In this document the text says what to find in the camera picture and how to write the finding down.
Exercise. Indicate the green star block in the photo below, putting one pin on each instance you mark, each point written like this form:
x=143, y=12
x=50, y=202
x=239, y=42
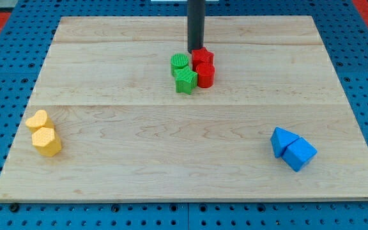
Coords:
x=185, y=80

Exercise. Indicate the red star block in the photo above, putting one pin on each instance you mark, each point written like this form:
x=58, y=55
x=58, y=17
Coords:
x=202, y=55

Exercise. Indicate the blue triangle block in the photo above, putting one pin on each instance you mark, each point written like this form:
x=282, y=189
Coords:
x=280, y=139

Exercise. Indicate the red cylinder block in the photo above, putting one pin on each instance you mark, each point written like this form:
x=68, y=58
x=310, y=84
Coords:
x=206, y=73

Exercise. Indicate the green cylinder block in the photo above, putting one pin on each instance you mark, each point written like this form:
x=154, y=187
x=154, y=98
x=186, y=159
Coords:
x=178, y=61

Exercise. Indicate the wooden board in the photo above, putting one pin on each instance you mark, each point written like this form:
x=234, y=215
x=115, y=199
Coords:
x=128, y=137

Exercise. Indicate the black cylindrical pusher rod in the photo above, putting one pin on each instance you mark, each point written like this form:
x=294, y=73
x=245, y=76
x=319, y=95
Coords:
x=195, y=24

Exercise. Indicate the blue cube block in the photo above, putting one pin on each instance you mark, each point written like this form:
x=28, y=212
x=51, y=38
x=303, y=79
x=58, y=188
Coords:
x=298, y=154

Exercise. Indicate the yellow hexagon block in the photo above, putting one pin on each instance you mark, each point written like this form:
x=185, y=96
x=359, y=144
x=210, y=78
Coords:
x=46, y=141

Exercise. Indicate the yellow heart block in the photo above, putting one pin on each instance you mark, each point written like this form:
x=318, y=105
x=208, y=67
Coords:
x=39, y=120

